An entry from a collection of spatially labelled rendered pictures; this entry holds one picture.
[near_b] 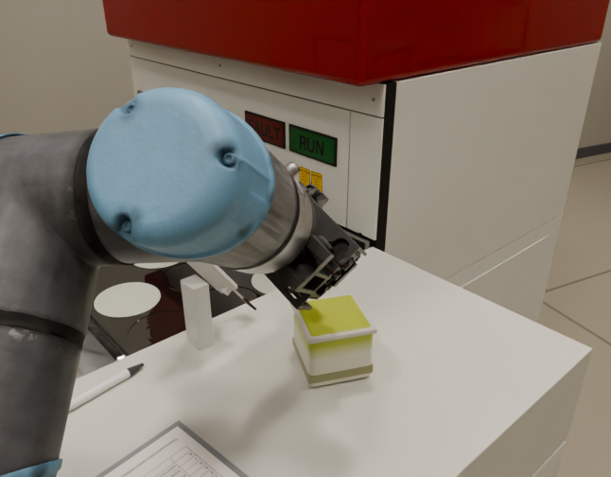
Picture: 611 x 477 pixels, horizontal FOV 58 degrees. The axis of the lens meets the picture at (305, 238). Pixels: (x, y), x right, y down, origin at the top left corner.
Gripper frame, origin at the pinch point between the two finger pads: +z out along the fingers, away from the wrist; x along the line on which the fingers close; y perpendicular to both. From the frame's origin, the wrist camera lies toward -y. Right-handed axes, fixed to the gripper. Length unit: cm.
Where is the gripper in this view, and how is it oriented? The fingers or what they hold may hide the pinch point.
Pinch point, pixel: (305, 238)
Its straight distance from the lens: 58.2
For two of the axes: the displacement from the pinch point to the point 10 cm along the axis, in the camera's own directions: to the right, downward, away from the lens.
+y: 6.7, 7.0, -2.5
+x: 7.1, -7.0, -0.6
